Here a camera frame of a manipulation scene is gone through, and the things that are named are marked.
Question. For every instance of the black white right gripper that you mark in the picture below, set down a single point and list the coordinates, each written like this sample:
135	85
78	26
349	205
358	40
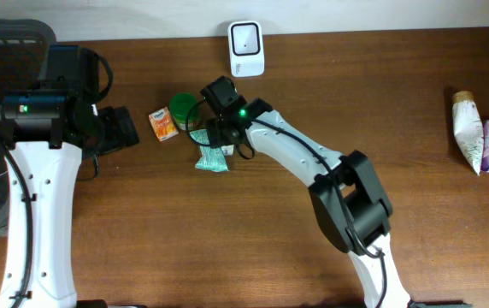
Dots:
215	132

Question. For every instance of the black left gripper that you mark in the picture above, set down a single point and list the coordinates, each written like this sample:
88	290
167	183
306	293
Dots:
121	131

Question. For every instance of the large teal snack packet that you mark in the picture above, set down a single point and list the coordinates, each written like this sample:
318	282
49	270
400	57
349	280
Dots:
212	159

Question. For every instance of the green lid jar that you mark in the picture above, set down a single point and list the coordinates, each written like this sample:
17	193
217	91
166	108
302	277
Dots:
184	111

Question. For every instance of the orange Kleenex tissue pack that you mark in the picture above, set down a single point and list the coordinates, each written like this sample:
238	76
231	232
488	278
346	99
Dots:
162	124

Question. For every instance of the white tube with tan cap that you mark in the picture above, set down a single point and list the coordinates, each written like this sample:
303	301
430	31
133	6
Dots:
468	128

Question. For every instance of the small teal white packet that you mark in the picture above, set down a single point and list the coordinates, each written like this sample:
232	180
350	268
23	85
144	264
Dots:
227	150

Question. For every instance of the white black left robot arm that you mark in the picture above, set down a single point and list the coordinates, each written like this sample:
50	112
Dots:
46	132

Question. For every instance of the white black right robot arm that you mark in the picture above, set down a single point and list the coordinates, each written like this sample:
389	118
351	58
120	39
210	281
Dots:
351	207

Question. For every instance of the white barcode scanner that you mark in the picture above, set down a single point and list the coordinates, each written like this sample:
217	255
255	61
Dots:
246	51

